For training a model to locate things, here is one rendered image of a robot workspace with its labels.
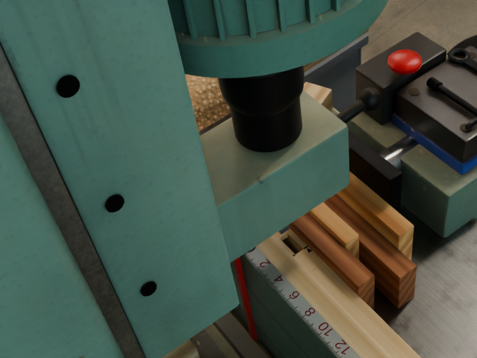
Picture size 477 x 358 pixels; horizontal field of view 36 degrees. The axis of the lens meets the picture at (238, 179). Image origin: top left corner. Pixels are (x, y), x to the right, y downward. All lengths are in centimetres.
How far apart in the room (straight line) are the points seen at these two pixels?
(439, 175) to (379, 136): 7
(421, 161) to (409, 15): 178
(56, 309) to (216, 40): 16
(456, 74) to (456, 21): 172
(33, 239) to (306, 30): 17
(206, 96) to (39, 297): 49
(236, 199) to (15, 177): 24
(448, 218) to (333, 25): 32
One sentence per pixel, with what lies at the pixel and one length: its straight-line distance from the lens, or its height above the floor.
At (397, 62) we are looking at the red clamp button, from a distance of 68.
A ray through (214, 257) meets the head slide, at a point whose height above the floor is 107.
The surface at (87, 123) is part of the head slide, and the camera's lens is 37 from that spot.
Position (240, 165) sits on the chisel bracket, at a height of 107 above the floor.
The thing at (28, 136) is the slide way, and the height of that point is 124.
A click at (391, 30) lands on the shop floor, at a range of 239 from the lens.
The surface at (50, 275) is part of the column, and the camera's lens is 36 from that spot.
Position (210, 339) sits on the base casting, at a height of 80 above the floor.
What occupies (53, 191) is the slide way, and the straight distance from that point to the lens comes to 37.
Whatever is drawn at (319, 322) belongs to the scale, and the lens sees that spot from 59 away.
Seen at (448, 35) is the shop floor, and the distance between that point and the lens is 238.
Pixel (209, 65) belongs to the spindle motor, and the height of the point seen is 121.
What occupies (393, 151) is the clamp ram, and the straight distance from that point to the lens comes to 69.
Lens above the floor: 146
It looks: 48 degrees down
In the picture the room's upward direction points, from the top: 11 degrees counter-clockwise
